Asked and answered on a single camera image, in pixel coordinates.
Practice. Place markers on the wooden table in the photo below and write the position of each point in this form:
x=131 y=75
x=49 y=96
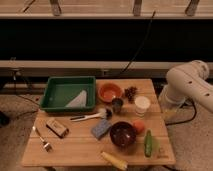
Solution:
x=80 y=148

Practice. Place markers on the blue sponge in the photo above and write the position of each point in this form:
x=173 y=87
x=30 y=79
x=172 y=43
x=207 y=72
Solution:
x=101 y=128

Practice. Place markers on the dark brown bowl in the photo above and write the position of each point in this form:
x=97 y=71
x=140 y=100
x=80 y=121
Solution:
x=122 y=134

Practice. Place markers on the brown rectangular block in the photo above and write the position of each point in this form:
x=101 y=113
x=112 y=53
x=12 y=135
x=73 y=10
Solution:
x=57 y=127

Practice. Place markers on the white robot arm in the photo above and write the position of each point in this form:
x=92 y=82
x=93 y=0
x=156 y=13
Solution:
x=186 y=81

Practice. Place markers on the green cucumber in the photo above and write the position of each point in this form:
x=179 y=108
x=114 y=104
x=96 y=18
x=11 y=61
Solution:
x=148 y=144

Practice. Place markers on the small dark metal cup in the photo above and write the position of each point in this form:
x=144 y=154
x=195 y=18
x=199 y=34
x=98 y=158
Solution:
x=117 y=104

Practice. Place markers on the orange red bowl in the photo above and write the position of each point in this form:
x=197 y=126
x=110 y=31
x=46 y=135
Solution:
x=108 y=91

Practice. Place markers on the white folded cloth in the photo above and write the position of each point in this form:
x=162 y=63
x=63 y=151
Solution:
x=79 y=101

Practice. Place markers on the white paper cup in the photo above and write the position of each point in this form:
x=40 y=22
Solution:
x=142 y=104

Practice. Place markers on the silver fork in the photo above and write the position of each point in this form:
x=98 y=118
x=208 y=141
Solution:
x=46 y=145

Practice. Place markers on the orange tomato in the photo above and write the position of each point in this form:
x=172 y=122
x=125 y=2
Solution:
x=139 y=126

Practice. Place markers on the brown pine cone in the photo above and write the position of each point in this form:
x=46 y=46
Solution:
x=130 y=93

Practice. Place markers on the green plastic tray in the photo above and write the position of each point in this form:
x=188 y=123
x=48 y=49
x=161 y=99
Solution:
x=60 y=91

